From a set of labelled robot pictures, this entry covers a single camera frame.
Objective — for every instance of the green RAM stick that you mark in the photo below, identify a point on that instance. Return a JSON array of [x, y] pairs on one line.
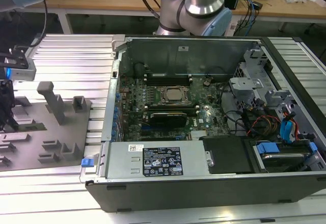
[[37, 126]]

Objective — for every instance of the grey parts rack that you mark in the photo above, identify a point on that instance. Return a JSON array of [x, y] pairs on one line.
[[33, 145]]

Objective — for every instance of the blue plastic latch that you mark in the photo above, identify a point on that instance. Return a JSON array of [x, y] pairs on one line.
[[86, 163]]

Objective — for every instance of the silver power supply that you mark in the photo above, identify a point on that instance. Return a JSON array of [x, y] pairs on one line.
[[122, 163]]

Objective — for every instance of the long wooden desk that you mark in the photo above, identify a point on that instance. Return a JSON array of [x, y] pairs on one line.
[[107, 3]]

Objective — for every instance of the black Nvidia graphics card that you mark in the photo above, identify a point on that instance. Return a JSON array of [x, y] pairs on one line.
[[168, 122]]

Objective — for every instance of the silver CPU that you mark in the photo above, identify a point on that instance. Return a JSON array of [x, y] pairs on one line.
[[174, 93]]

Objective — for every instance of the CPU socket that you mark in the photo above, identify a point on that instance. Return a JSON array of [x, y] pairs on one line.
[[175, 101]]

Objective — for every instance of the silver finned heat sink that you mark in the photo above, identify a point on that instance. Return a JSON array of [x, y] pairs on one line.
[[198, 135]]

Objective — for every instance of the green motherboard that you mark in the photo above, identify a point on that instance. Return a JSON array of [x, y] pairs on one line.
[[203, 107]]

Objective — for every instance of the black and silver PC case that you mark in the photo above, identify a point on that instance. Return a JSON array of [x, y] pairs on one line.
[[178, 196]]

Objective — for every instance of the silver coin battery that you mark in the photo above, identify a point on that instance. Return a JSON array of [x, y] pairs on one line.
[[206, 82]]

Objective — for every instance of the black plastic shroud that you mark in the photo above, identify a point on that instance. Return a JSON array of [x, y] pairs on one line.
[[226, 155]]

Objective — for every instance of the grey metal drive cage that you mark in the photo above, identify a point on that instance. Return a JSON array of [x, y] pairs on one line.
[[245, 84]]

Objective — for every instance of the black power adapter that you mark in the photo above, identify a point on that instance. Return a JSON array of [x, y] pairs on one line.
[[257, 5]]

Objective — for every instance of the hard disk in blue carrier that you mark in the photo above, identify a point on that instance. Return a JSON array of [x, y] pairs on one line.
[[267, 149]]

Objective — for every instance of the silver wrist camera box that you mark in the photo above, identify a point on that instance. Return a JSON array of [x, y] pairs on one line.
[[21, 72]]

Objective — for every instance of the black wrist mount bracket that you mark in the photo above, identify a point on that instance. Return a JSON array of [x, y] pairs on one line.
[[19, 56]]

